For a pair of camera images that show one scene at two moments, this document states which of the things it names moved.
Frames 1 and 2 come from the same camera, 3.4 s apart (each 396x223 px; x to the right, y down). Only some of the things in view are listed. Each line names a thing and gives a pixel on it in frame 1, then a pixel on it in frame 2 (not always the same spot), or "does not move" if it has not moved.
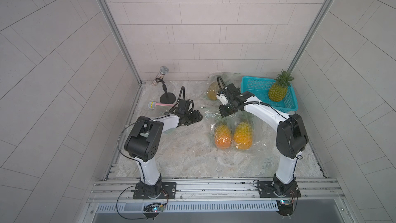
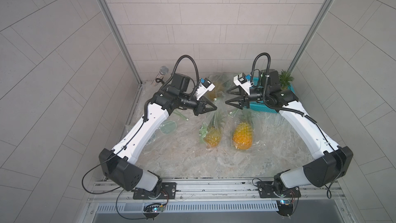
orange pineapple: (223, 135) to (212, 136)
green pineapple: (278, 90) does not move
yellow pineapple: (243, 136) does not move
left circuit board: (152, 210) does not move
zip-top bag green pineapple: (170, 124) does not move
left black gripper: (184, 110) to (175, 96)
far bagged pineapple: (212, 91) does not move
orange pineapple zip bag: (222, 132) to (210, 132)
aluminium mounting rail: (214, 191) does not move
